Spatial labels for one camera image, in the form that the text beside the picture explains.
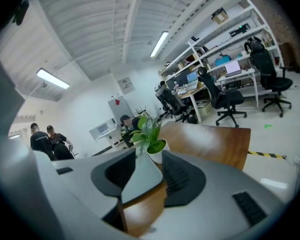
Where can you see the white microwave oven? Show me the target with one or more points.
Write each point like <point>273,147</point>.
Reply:
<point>102,129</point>

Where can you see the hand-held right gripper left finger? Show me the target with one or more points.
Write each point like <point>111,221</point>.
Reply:
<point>100,179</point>

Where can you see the white shelving unit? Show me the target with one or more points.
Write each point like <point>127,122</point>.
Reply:
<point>230,41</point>

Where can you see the black office chair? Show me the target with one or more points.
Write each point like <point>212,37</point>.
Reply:
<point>222,99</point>
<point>270,76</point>

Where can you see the black low cabinet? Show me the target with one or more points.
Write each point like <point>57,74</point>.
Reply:
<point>127,140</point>

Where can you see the green potted plant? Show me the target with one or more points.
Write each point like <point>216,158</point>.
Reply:
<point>156,156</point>

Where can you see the yellow black hazard tape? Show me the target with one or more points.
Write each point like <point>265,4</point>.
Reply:
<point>265,154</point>

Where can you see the black computer monitor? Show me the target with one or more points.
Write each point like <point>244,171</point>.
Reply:
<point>178,80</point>

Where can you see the white rolling stand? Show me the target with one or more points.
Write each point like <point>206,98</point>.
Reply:
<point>112,140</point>

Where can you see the pale storage box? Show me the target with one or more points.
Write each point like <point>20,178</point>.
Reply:
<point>203,108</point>

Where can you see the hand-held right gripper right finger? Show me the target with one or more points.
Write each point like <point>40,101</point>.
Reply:
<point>190,186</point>

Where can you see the grey-green rectangular tray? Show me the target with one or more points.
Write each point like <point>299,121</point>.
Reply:
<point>142,181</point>

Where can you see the open silver laptop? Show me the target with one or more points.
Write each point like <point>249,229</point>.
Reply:
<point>192,80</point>

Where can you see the black trash bin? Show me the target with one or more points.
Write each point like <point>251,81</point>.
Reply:
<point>192,119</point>

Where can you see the black chair with grey jacket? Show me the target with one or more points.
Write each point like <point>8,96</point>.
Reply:
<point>172,104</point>

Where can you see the long ceiling light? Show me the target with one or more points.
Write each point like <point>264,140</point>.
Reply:
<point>52,78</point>
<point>159,44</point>

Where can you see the laptop with pink screen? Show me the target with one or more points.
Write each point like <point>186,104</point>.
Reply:
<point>232,67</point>

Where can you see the black router with antennas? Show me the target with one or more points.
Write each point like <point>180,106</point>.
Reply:
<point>140,111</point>

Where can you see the wooden desk with white legs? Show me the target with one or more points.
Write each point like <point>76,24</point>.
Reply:
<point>190,94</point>

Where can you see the white power strip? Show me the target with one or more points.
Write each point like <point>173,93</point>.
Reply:
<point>298,161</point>

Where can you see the grey wall poster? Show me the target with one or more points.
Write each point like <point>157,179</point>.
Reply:
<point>126,86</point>

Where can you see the grey metal cabinet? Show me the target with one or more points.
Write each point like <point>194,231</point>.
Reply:
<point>120,109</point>

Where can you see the cardboard box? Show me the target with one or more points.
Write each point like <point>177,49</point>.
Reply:
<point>220,16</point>

